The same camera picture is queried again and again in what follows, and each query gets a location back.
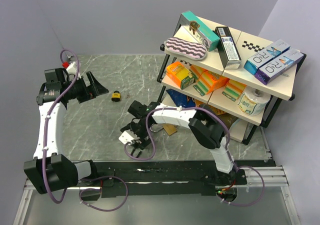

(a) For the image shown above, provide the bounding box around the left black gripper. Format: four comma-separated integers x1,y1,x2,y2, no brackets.
62,71,108,104

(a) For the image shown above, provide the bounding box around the yellow padlock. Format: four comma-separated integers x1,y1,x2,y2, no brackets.
111,90,121,102

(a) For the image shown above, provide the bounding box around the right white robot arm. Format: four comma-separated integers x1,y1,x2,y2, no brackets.
118,100,239,184

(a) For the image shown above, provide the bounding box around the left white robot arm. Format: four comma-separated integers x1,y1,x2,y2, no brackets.
23,67,114,195

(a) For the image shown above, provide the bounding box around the brass padlock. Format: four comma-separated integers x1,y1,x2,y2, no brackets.
150,124,177,136

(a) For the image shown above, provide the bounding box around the blue snack bag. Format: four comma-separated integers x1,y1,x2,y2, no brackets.
166,89,196,108

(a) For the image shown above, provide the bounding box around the orange green box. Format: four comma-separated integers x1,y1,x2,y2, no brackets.
166,61,195,90

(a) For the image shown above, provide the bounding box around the orange snack pack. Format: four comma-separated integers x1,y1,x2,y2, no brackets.
194,99,226,116

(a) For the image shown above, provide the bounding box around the pink wavy eye mask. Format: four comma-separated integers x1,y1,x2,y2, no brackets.
164,37,207,61

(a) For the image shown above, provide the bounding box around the orange sponge pack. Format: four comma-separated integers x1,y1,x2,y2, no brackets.
192,70,229,97

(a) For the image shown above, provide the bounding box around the striped sponge pack behind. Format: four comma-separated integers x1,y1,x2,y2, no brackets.
189,64,207,80

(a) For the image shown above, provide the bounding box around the striped sponge pack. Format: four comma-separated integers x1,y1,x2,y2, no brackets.
189,64,207,80
222,79,246,102

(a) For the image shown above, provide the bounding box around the teal box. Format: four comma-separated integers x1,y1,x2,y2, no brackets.
179,11,220,52

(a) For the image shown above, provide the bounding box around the toilet paper roll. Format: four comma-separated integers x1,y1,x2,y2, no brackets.
237,86,271,116

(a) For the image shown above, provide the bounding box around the black silver box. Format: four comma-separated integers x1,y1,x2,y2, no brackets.
215,26,242,70

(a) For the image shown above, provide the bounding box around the black tiered shelf rack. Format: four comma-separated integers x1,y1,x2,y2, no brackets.
156,12,307,145

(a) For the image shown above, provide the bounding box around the blue toothpaste box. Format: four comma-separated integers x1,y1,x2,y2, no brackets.
244,39,291,75

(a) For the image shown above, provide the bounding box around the purple toothpaste box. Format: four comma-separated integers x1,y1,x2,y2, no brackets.
254,48,304,85

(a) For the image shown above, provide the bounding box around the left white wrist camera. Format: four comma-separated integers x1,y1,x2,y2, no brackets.
60,56,81,80

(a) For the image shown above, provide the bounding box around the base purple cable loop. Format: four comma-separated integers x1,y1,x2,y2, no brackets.
78,176,130,213

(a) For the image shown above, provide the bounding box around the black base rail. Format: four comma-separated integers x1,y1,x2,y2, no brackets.
74,159,276,198

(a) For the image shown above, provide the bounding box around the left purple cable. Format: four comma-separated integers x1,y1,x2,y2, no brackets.
42,49,81,205

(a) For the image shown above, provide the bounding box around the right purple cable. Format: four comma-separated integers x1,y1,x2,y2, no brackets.
124,106,265,207

